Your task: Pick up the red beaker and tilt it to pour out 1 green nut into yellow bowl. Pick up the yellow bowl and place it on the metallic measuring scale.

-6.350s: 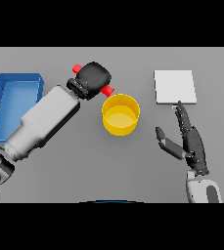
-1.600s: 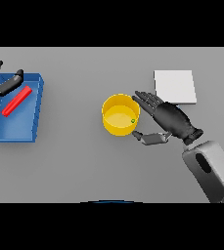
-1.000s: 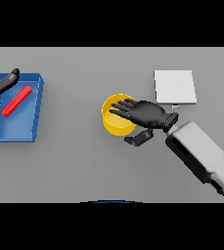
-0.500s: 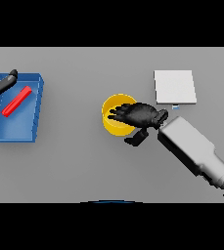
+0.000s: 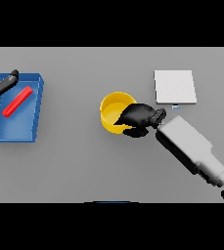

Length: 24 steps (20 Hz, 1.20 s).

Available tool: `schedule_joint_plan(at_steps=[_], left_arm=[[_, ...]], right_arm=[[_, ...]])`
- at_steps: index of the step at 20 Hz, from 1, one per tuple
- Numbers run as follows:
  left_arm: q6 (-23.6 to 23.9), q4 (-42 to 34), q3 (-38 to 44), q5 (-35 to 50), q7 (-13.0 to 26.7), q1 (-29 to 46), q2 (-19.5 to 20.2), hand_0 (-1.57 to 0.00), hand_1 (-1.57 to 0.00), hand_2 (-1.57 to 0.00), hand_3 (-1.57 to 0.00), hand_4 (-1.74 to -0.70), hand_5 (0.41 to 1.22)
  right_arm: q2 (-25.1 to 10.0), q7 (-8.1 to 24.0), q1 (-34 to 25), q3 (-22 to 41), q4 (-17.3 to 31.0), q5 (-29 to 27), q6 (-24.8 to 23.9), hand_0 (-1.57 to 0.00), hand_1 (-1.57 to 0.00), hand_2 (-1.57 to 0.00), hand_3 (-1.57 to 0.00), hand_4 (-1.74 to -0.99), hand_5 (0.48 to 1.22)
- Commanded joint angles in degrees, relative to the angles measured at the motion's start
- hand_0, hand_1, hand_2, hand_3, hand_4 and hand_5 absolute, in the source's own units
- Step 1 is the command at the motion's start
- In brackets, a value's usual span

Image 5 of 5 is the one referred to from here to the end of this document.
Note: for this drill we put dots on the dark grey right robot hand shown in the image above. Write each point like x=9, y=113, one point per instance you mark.
x=139, y=116

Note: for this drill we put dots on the yellow bowl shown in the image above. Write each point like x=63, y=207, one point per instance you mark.
x=112, y=112

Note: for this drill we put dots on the pale square measuring scale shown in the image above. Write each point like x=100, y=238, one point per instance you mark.
x=174, y=86

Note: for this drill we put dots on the blue tray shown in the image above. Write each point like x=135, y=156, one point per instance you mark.
x=17, y=109

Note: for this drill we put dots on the red beaker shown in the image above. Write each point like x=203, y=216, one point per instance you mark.
x=18, y=101

